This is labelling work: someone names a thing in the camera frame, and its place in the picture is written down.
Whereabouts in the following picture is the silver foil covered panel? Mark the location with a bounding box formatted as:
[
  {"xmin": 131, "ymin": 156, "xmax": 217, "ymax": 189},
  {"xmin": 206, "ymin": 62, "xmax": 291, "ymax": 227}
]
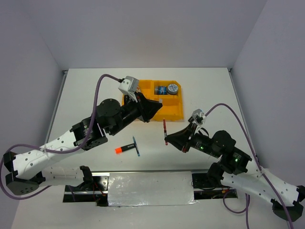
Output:
[{"xmin": 108, "ymin": 172, "xmax": 195, "ymax": 207}]

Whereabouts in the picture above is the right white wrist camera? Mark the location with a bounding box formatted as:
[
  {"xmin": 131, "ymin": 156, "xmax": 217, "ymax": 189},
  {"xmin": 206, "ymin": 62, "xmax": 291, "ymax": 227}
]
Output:
[{"xmin": 188, "ymin": 109, "xmax": 206, "ymax": 131}]

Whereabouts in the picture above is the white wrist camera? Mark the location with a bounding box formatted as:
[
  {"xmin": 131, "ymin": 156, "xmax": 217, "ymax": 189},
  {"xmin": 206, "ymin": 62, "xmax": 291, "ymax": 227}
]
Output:
[
  {"xmin": 188, "ymin": 109, "xmax": 206, "ymax": 131},
  {"xmin": 118, "ymin": 76, "xmax": 139, "ymax": 94}
]

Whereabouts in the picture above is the orange cap black highlighter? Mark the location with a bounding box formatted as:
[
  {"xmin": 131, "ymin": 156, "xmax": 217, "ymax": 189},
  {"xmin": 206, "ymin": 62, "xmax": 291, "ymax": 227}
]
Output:
[{"xmin": 115, "ymin": 144, "xmax": 136, "ymax": 155}]

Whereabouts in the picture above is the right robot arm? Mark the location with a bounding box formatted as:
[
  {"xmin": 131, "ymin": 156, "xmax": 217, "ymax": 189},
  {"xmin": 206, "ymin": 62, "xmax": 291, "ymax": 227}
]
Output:
[{"xmin": 165, "ymin": 123, "xmax": 305, "ymax": 222}]

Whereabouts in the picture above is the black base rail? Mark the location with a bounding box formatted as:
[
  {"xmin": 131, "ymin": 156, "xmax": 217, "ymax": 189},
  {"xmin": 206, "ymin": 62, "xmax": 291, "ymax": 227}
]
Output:
[{"xmin": 63, "ymin": 170, "xmax": 238, "ymax": 207}]

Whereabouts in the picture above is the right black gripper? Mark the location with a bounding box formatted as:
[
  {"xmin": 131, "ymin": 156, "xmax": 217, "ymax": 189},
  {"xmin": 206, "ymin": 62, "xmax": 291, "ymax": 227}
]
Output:
[{"xmin": 163, "ymin": 121, "xmax": 220, "ymax": 157}]

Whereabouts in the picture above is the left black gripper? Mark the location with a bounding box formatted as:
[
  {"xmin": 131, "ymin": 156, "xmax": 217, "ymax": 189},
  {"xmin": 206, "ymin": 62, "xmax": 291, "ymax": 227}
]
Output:
[{"xmin": 108, "ymin": 91, "xmax": 163, "ymax": 136}]

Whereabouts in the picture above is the red pen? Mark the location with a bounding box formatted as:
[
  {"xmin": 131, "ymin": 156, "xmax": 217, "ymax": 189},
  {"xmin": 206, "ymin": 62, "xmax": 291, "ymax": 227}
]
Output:
[{"xmin": 163, "ymin": 118, "xmax": 168, "ymax": 146}]

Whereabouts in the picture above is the yellow four-compartment organizer tray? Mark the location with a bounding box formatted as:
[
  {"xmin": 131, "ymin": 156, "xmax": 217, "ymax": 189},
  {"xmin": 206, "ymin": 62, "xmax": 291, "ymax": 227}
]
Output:
[{"xmin": 122, "ymin": 80, "xmax": 184, "ymax": 122}]

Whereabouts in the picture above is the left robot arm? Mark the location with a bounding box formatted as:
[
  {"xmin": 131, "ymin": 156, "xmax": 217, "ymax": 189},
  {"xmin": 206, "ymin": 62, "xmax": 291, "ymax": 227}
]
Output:
[{"xmin": 3, "ymin": 93, "xmax": 163, "ymax": 196}]

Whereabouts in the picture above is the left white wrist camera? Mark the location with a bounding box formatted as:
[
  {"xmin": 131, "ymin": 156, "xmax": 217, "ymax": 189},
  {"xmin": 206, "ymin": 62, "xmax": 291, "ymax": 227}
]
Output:
[{"xmin": 118, "ymin": 76, "xmax": 139, "ymax": 94}]

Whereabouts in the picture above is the blue pen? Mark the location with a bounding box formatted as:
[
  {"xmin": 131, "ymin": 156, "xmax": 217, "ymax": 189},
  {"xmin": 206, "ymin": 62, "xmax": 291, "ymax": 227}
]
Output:
[{"xmin": 132, "ymin": 136, "xmax": 140, "ymax": 156}]

